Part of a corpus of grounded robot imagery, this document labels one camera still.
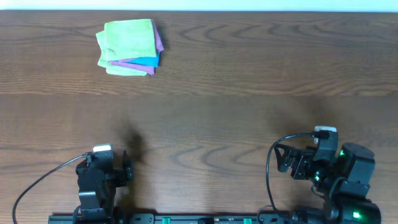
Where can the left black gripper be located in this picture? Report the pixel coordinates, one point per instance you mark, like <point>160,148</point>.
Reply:
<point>121,173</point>

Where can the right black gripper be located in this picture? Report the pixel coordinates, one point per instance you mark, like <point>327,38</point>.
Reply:
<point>303,157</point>

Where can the light green cloth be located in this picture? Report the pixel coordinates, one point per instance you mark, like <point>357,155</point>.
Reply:
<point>127,39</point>
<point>116,70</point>

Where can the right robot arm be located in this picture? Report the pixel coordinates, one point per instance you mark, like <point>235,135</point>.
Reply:
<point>342,180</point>

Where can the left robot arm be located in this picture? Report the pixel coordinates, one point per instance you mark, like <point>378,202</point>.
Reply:
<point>95,203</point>

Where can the light green folded cloth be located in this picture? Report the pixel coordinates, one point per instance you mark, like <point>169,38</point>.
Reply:
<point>116,70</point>

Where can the blue folded cloth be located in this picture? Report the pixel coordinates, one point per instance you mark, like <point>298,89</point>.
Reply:
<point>148,61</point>

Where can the purple folded cloth on top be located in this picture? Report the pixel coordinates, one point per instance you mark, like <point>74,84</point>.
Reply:
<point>158,42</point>

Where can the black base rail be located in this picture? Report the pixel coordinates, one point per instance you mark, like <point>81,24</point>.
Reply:
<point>148,218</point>

